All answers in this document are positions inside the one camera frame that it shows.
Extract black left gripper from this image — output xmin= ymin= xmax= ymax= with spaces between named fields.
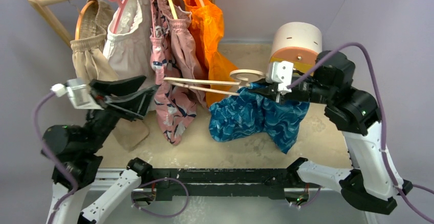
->
xmin=83 ymin=74 xmax=158 ymax=152

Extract blue leaf-print shorts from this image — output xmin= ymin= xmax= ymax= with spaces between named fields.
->
xmin=209 ymin=83 xmax=310 ymax=154

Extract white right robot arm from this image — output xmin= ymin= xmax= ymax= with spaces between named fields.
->
xmin=252 ymin=51 xmax=400 ymax=215

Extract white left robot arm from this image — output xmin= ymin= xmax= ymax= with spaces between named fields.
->
xmin=38 ymin=75 xmax=158 ymax=223

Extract pink navy patterned shorts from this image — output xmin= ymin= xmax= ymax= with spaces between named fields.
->
xmin=150 ymin=0 xmax=197 ymax=145

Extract white shorts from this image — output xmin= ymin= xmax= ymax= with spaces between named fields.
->
xmin=103 ymin=0 xmax=155 ymax=89

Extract beige shorts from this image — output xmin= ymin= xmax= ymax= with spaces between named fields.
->
xmin=70 ymin=0 xmax=149 ymax=151

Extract dusty pink shorts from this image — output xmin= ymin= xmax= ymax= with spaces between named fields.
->
xmin=172 ymin=0 xmax=206 ymax=106

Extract orange hanger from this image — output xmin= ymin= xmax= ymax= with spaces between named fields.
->
xmin=75 ymin=0 xmax=97 ymax=40

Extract thin pink hanger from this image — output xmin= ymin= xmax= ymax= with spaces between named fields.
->
xmin=149 ymin=0 xmax=156 ymax=37

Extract orange shorts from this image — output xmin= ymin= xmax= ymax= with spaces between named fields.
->
xmin=180 ymin=0 xmax=240 ymax=108

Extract round pastel drawer box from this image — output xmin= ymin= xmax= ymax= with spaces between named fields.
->
xmin=270 ymin=22 xmax=322 ymax=73

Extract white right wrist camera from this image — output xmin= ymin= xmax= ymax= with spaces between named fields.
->
xmin=266 ymin=61 xmax=294 ymax=95

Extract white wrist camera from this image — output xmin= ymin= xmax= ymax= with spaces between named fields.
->
xmin=50 ymin=78 xmax=103 ymax=110
xmin=266 ymin=61 xmax=294 ymax=95

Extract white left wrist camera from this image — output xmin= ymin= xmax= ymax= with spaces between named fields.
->
xmin=50 ymin=78 xmax=103 ymax=110

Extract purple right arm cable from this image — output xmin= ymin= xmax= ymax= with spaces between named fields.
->
xmin=286 ymin=41 xmax=434 ymax=223

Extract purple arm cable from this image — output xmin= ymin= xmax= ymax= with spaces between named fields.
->
xmin=286 ymin=41 xmax=434 ymax=223
xmin=33 ymin=92 xmax=79 ymax=224

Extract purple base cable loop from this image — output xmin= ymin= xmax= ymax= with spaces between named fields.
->
xmin=130 ymin=177 xmax=189 ymax=219

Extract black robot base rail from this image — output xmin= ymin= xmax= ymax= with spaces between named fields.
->
xmin=119 ymin=158 xmax=321 ymax=202

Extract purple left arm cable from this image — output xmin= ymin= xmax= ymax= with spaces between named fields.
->
xmin=33 ymin=92 xmax=79 ymax=224

